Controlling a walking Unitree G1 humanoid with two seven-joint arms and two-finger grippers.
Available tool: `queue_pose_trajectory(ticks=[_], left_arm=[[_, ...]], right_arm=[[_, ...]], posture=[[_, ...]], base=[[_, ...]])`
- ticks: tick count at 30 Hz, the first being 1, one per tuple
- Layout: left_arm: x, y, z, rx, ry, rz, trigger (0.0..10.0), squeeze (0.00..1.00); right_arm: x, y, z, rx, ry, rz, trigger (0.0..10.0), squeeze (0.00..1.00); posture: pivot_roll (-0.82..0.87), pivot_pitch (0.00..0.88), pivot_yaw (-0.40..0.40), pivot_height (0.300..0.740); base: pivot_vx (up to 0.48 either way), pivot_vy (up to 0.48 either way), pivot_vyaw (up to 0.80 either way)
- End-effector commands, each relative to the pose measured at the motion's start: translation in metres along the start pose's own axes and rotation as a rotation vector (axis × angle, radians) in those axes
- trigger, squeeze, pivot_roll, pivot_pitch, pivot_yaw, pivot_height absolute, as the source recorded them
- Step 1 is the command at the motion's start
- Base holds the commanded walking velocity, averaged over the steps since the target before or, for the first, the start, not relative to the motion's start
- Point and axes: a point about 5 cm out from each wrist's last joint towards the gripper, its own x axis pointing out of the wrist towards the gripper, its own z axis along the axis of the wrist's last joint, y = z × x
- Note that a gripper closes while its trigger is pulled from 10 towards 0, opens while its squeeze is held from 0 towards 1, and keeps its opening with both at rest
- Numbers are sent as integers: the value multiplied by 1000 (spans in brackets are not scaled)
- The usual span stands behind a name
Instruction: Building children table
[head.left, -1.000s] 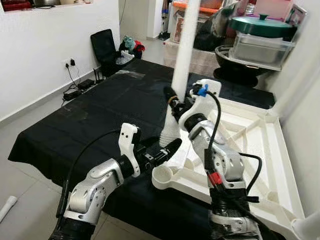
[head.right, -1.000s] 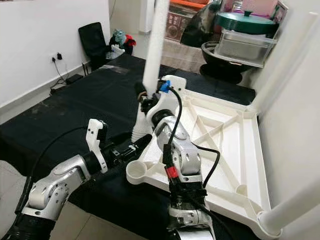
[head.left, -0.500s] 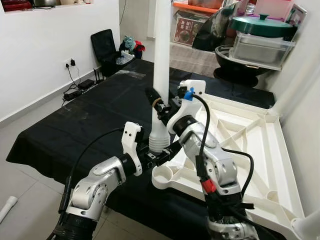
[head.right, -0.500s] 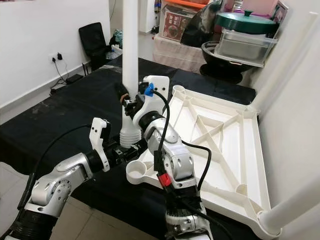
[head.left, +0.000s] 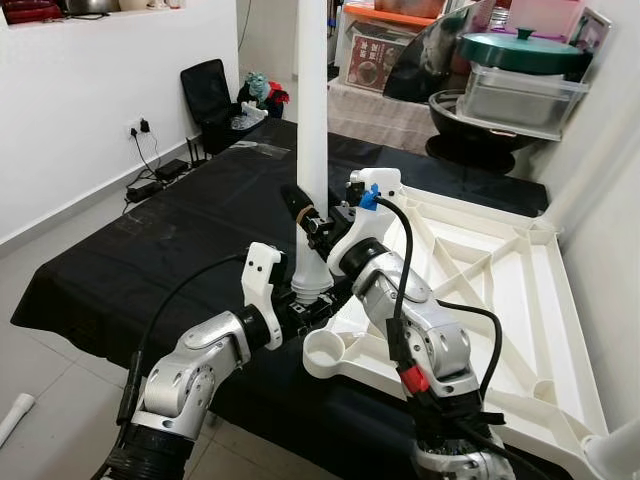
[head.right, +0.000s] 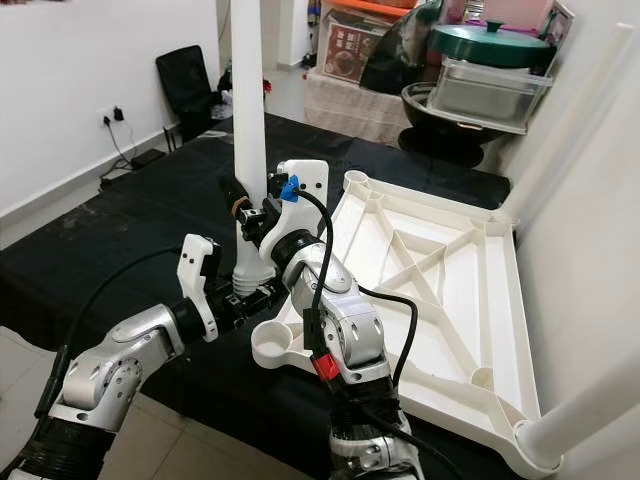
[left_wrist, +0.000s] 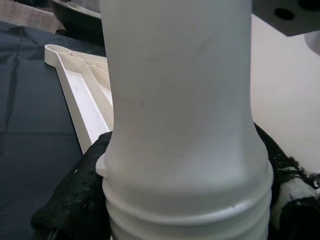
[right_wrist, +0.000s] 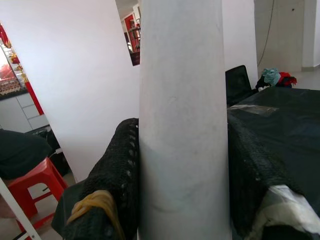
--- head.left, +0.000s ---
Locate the red cooking pot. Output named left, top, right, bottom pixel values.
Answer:
left=0, top=0, right=61, bottom=23

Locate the orange lidded storage box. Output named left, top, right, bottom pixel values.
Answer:
left=340, top=3, right=441, bottom=96

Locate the white crumpled plastic bag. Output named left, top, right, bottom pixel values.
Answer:
left=232, top=102, right=269, bottom=129

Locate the black tablecloth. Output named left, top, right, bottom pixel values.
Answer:
left=10, top=120, right=551, bottom=476

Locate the clear tape patch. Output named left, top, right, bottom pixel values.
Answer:
left=235, top=140, right=291, bottom=156

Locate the white plastic table top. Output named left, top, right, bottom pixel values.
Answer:
left=302, top=170, right=640, bottom=480

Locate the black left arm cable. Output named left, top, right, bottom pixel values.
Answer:
left=118, top=255, right=251, bottom=426

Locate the green pot with lid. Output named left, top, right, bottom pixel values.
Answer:
left=458, top=28, right=591, bottom=76

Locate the framed picture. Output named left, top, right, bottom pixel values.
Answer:
left=570, top=8, right=613, bottom=61

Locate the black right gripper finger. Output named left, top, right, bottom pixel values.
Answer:
left=279, top=183, right=323, bottom=236

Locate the glossy black bag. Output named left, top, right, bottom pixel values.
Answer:
left=385, top=10, right=481, bottom=106

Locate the beige cloth covered bench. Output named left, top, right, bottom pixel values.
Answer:
left=328, top=80, right=441, bottom=153

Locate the large steel pot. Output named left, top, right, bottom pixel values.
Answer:
left=375, top=0, right=446, bottom=19

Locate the red lidded plastic container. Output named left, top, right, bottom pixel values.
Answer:
left=505, top=0, right=586, bottom=41

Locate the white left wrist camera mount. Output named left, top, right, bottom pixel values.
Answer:
left=243, top=242, right=284, bottom=311

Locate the black folding chair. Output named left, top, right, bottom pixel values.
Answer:
left=180, top=58, right=236, bottom=151

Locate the small steel cooking pot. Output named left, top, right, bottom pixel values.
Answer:
left=65, top=0, right=121, bottom=16

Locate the black power adapter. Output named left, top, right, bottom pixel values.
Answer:
left=125, top=180, right=166, bottom=201
left=155, top=158, right=191, bottom=181

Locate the black wok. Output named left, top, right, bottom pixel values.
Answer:
left=425, top=90, right=546, bottom=176

